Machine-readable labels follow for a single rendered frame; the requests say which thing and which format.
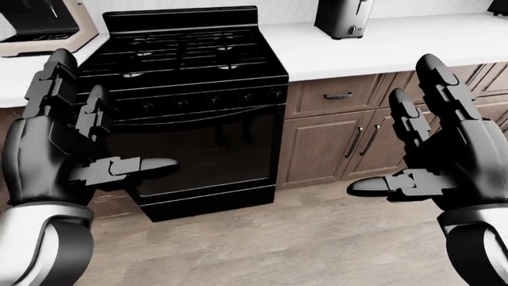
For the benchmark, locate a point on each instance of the black gas stove oven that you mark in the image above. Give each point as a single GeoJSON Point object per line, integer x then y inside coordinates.
{"type": "Point", "coordinates": [198, 113]}

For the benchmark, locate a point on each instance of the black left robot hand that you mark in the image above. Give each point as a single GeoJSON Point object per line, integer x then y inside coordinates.
{"type": "Point", "coordinates": [35, 155]}

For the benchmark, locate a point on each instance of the brown wooden drawer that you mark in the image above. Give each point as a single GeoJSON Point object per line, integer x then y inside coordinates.
{"type": "Point", "coordinates": [337, 95]}

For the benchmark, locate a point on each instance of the brown wooden cabinet door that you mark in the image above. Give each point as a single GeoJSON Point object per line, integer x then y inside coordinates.
{"type": "Point", "coordinates": [381, 146]}
{"type": "Point", "coordinates": [317, 149]}

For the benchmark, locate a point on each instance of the black silver toaster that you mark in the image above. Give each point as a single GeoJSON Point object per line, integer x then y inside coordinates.
{"type": "Point", "coordinates": [343, 18]}

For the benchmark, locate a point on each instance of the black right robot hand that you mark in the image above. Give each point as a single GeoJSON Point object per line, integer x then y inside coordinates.
{"type": "Point", "coordinates": [464, 155]}

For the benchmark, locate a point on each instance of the white kitchen countertop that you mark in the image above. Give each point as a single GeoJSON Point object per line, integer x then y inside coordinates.
{"type": "Point", "coordinates": [377, 44]}

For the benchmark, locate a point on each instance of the brown wooden cabinet unit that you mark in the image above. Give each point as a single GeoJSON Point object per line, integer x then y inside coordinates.
{"type": "Point", "coordinates": [488, 89]}

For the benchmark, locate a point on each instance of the black object at countertop edge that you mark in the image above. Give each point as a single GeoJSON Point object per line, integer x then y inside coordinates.
{"type": "Point", "coordinates": [501, 7]}

